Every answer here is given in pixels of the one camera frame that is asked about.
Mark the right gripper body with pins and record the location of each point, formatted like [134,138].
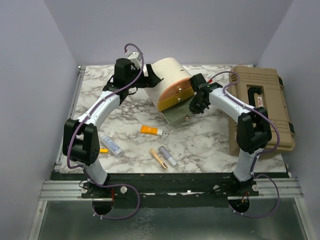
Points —
[197,106]

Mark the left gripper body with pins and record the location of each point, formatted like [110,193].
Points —
[145,82]

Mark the yellow drawer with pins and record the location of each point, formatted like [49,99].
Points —
[168,102]

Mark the grey bottom drawer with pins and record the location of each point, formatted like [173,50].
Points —
[178,113]

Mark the peach top drawer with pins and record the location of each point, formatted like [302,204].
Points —
[175,88]

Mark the cream round drawer organizer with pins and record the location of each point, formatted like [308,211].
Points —
[171,71]

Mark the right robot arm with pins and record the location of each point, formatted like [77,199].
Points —
[253,130]

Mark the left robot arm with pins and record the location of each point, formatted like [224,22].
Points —
[81,144]

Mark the orange sunscreen tube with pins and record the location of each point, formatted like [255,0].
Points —
[151,130]

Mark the lavender white bottle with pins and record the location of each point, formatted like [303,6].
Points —
[167,155]

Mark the beige gold concealer tube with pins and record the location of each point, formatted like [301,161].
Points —
[154,154]

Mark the white blue tube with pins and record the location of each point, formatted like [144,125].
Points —
[111,145]

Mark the yellow mascara tube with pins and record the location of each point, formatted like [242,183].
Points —
[104,151]

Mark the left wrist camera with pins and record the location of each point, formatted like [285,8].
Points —
[135,58]

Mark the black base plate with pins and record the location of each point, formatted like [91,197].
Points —
[164,190]

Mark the aluminium rail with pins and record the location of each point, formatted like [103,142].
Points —
[264,189]

